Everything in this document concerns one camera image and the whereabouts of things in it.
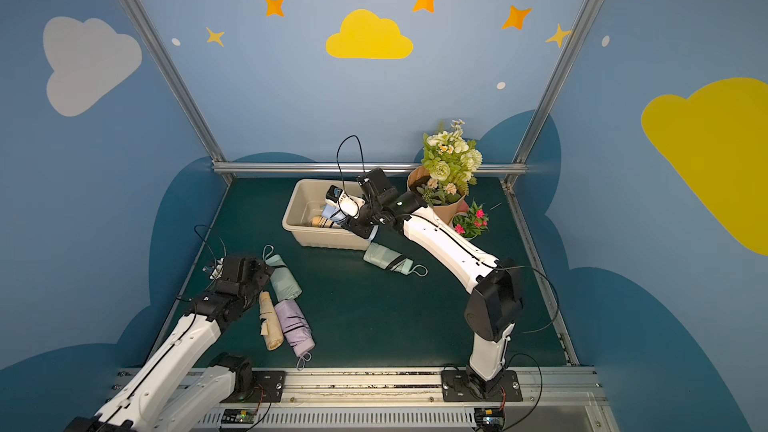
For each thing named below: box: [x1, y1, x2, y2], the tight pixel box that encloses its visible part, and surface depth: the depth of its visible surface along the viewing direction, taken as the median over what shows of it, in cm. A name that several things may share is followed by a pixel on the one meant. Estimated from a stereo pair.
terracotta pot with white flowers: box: [408, 119, 483, 224], surface depth 90 cm
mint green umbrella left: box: [262, 244, 303, 302], surface depth 91 cm
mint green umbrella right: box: [362, 242, 429, 277], surface depth 98 cm
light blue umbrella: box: [321, 204, 348, 225], surface depth 78 cm
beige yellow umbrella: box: [311, 216, 334, 228], surface depth 103 cm
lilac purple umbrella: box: [274, 299, 315, 371], surface depth 82 cm
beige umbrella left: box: [259, 290, 284, 351], surface depth 81 cm
